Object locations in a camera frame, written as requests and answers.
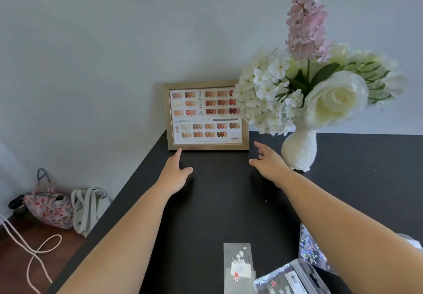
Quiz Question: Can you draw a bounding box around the person's left hand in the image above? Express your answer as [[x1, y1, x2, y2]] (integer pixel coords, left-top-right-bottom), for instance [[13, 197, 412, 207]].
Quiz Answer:
[[155, 148, 194, 196]]

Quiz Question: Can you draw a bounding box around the person's right hand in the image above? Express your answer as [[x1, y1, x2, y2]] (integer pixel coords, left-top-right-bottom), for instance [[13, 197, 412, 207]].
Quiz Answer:
[[249, 141, 295, 189]]

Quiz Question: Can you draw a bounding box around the person's right forearm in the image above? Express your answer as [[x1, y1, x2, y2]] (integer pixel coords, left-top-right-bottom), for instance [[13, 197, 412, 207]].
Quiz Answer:
[[274, 169, 423, 294]]

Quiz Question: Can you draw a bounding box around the person's left forearm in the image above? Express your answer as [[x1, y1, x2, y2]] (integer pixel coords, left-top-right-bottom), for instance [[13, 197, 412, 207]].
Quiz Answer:
[[57, 185, 176, 294]]

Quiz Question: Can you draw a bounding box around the white ceramic vase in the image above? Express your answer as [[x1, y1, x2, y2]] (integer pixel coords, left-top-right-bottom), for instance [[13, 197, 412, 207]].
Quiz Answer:
[[281, 128, 318, 173]]

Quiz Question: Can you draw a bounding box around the framed nail colour chart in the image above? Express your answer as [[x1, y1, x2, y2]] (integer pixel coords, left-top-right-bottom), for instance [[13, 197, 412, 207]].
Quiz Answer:
[[163, 80, 250, 152]]

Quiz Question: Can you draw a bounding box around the white hydrangea flower bunch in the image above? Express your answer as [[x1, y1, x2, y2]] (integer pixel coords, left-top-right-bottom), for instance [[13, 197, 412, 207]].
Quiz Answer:
[[233, 48, 304, 136]]

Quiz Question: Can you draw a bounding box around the holographic glitter sticker packet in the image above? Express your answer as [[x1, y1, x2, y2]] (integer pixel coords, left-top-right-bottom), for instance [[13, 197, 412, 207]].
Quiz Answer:
[[298, 223, 338, 275]]

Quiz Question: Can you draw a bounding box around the large white artificial rose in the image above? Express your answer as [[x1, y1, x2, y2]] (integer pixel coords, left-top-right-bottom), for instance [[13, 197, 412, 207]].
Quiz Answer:
[[302, 70, 369, 129]]

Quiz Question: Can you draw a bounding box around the clear flower sticker sheet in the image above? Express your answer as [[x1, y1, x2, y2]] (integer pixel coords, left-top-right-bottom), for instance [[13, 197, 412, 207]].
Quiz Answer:
[[223, 242, 256, 285]]

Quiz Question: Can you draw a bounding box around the white tote bag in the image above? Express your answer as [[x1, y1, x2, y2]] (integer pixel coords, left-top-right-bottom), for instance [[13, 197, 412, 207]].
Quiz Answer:
[[71, 187, 111, 237]]

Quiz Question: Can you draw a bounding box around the silver packet with black hanger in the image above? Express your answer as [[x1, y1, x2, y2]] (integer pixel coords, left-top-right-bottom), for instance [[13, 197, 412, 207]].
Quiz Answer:
[[253, 259, 329, 294]]

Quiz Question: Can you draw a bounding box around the pink floral fabric bag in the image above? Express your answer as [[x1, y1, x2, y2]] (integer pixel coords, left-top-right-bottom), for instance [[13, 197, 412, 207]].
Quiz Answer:
[[22, 168, 74, 230]]

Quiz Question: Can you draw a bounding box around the pink artificial flower stem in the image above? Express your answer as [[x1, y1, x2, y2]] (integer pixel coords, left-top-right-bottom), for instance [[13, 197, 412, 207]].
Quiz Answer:
[[285, 0, 332, 63]]

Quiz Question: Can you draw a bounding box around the white green flower cluster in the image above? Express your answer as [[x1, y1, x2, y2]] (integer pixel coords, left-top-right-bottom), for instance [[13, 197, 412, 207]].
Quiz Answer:
[[330, 44, 408, 105]]

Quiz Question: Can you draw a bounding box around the white plastic packet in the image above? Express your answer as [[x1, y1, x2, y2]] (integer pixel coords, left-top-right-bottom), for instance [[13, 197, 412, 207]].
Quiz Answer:
[[397, 233, 423, 249]]

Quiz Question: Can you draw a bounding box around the small black object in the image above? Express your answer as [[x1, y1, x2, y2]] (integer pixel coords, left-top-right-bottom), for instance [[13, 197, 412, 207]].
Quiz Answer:
[[8, 194, 27, 214]]

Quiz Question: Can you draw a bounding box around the white cable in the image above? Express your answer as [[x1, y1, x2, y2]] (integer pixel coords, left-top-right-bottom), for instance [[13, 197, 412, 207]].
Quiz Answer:
[[0, 214, 63, 294]]

